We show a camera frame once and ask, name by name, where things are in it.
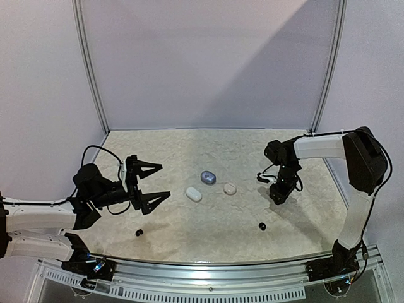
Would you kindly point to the white oblong charging case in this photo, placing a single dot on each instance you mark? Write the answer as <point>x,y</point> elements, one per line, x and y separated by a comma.
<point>193,194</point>

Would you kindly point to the aluminium corner post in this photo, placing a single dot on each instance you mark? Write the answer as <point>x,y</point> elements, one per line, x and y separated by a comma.
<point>88,65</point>
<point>330,67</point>

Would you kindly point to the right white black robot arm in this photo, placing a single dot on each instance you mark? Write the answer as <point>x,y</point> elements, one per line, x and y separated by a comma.
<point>368,168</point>

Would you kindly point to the blue earbud charging case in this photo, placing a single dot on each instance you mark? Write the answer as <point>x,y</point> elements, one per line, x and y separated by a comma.
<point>208,177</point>

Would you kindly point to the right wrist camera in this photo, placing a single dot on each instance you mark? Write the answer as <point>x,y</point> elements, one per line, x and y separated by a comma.
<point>266,178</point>

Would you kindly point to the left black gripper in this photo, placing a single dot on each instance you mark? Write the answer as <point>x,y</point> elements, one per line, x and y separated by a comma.
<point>140,201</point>

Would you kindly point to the black earbud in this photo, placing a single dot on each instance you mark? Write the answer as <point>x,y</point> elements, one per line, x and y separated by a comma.
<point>262,226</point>
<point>139,233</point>

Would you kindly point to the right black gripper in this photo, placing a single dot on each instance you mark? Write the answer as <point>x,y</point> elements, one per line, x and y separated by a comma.
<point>281,194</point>

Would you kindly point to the right aluminium corner post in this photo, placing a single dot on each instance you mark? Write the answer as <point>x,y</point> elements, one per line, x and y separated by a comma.
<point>330,67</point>

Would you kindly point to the aluminium front rail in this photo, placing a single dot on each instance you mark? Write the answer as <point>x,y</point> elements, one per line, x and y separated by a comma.
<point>285,280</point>

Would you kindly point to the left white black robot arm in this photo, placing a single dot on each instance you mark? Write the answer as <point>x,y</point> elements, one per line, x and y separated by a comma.
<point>46,229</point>

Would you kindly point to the left aluminium corner post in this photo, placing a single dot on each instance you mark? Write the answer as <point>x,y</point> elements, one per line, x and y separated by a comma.
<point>88,65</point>

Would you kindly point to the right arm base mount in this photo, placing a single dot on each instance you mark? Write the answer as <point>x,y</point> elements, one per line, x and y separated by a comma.
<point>337,265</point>

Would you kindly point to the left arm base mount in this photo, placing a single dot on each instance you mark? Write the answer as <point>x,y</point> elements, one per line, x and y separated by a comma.
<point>91,267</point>

